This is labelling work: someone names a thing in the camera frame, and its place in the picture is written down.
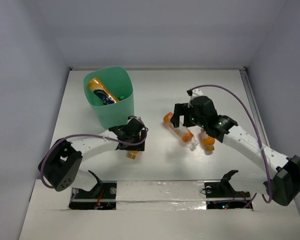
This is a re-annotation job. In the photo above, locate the green plastic bin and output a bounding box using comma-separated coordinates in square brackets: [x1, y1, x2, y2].
[83, 66, 134, 129]

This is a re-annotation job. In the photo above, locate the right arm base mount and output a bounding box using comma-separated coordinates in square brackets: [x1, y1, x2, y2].
[200, 181, 253, 210]

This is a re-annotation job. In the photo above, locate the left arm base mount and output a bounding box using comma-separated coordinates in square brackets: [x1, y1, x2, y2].
[68, 181, 117, 211]

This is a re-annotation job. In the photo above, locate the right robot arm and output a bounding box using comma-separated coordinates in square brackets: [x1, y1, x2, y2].
[170, 95, 300, 206]

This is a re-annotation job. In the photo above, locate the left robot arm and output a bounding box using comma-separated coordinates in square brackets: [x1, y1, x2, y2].
[38, 116, 149, 198]

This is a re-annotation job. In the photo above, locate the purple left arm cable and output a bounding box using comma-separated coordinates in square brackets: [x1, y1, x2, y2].
[39, 115, 150, 189]

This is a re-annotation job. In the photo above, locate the orange label clear bottle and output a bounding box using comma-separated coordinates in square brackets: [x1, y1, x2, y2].
[163, 112, 199, 151]

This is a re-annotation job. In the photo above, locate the small orange bottle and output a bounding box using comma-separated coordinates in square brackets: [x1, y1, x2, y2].
[127, 150, 139, 160]
[200, 128, 215, 152]

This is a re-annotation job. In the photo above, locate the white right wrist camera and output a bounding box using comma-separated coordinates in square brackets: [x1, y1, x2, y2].
[186, 88, 204, 107]

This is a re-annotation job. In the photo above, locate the blue label orange bottle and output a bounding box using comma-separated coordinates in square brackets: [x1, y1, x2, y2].
[87, 77, 120, 105]

